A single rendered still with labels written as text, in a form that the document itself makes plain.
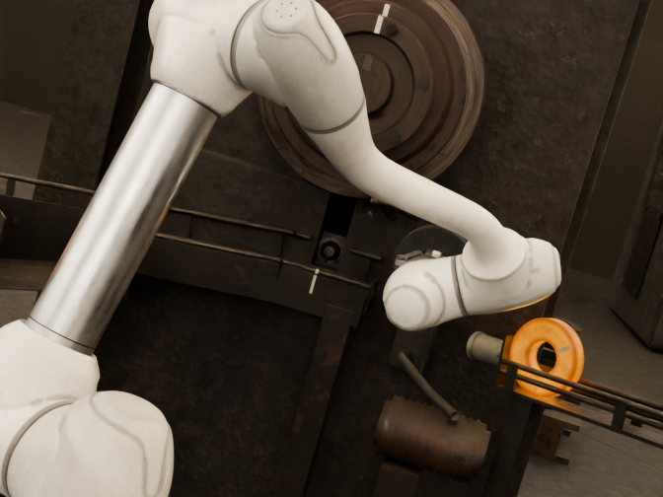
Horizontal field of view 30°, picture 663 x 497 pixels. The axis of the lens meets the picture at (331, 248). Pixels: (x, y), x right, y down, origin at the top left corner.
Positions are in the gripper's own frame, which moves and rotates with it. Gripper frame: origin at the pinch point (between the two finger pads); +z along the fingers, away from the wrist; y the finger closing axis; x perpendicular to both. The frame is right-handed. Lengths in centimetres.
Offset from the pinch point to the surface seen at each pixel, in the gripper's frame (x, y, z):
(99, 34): -10, -175, 272
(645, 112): -2, 79, 629
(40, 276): -24, -72, -10
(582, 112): 31, 19, 35
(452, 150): 18.1, -3.8, 19.4
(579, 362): -11.7, 31.9, 1.0
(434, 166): 14.0, -6.4, 19.1
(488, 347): -16.8, 14.8, 9.9
